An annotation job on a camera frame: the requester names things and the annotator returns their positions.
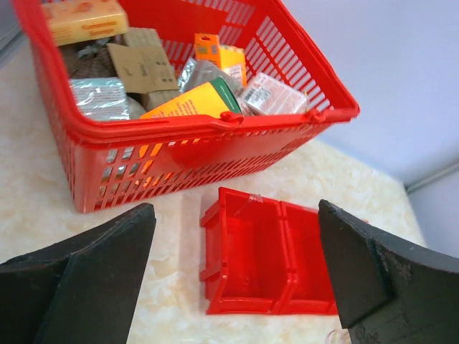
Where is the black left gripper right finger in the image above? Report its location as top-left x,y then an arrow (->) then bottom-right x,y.
318,200 -> 458,343

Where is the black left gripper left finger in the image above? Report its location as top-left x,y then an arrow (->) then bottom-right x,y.
1,203 -> 156,343

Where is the red middle storage bin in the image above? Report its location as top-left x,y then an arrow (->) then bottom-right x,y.
280,201 -> 337,315

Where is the red storage bin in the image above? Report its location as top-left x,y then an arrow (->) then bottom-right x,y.
280,201 -> 337,315
199,187 -> 298,315

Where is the red plastic shopping basket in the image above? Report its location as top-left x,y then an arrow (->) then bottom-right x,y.
13,1 -> 360,213

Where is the red left storage bin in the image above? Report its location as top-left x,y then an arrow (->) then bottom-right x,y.
199,187 -> 298,315

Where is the silver foil packet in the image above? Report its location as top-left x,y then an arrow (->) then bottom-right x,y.
69,77 -> 130,121

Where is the yellow green box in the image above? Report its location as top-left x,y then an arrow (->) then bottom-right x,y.
140,77 -> 242,120

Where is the white pink wrapped packet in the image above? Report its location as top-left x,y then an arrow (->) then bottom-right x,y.
241,72 -> 308,115

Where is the brown cardboard package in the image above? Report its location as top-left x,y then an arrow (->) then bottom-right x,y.
108,27 -> 178,94

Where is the grey foil pouch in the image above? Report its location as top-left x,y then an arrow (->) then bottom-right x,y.
177,58 -> 244,95

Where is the yellow orange snack box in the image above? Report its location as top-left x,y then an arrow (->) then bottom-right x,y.
41,0 -> 129,46

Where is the orange hanging-tab box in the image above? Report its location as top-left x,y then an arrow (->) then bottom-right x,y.
194,33 -> 247,86

